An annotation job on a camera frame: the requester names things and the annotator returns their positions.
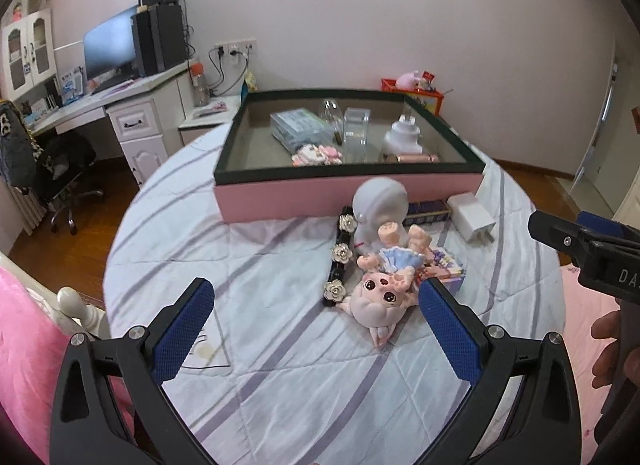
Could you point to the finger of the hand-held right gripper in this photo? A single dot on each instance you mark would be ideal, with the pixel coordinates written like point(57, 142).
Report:
point(607, 227)
point(555, 232)

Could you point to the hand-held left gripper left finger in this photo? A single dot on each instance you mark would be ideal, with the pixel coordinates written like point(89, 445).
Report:
point(182, 330)

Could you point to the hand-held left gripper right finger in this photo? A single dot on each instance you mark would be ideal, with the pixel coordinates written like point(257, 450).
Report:
point(450, 335)

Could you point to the pink pig doll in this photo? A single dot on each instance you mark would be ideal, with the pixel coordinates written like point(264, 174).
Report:
point(382, 295)

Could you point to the rose gold canister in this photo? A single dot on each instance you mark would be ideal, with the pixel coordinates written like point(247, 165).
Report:
point(417, 158)

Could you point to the pink box with dark rim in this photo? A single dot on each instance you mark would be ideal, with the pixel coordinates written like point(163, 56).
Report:
point(300, 200)

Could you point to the white plug-in night light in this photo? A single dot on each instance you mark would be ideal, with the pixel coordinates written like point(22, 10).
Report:
point(402, 135)

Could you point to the pink white cartoon trinket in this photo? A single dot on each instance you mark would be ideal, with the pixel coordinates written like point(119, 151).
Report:
point(320, 155)

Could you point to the clear acrylic box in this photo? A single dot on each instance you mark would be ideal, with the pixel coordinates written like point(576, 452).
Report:
point(357, 125)

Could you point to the clear plastic case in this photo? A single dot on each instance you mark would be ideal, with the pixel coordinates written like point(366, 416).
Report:
point(300, 130)

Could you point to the person's right hand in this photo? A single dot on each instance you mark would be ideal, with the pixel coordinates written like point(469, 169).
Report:
point(607, 360)

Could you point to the pink printed bed quilt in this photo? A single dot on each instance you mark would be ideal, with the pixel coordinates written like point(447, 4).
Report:
point(580, 325)

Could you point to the colourful small box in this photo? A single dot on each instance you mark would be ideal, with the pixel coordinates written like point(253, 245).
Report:
point(447, 270)

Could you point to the white charger plug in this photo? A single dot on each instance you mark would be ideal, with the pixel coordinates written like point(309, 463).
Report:
point(472, 217)

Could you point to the white grey striped quilt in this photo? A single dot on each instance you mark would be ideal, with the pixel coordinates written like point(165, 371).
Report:
point(280, 345)

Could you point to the red hanging ornament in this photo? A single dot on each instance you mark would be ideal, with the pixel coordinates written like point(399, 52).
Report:
point(636, 121)

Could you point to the purple flat box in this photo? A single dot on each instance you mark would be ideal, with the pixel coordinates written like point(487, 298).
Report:
point(430, 211)

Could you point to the black flower hair clip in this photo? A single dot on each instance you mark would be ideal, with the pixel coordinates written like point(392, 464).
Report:
point(341, 250)

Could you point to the bright pink blanket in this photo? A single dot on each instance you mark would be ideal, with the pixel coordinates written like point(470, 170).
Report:
point(35, 345)

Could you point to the white round-headed figurine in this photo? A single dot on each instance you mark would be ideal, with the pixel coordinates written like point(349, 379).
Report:
point(377, 205)

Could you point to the red storage box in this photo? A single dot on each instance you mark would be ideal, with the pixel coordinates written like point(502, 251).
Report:
point(432, 100)

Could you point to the pale curtain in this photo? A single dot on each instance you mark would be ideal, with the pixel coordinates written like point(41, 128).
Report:
point(27, 210)

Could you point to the red white toy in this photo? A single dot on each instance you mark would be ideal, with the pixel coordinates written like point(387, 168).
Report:
point(427, 81)

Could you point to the black office chair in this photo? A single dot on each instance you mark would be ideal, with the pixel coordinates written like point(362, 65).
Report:
point(65, 170)

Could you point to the white desk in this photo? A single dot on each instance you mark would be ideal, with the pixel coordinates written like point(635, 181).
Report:
point(145, 130)

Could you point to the pink plush toy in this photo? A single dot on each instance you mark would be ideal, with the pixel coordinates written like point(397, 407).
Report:
point(407, 80)

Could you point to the low white side table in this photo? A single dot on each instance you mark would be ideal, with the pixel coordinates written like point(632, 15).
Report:
point(205, 117)

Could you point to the orange-capped bottle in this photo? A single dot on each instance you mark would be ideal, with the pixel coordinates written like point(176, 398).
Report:
point(200, 87)

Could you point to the dark patterned jacket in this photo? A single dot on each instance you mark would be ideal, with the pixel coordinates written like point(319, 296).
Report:
point(15, 145)

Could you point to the black keyboard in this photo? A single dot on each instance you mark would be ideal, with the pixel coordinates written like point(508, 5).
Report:
point(112, 84)

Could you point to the yellow snack bag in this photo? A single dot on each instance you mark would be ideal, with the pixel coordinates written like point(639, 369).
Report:
point(249, 82)

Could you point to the blue white box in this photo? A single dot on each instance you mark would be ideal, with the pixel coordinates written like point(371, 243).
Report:
point(71, 86)

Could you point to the black computer tower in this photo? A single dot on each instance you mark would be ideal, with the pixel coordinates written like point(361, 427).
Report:
point(157, 40)

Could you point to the black computer monitor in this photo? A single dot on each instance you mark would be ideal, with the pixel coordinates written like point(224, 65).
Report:
point(110, 47)

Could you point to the white glass-door cabinet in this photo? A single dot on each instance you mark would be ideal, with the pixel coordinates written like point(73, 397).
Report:
point(27, 52)

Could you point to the white bed post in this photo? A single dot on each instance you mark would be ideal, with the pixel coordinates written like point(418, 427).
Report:
point(80, 310)

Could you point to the white wall socket strip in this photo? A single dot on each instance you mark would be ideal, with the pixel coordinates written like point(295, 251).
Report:
point(236, 47)

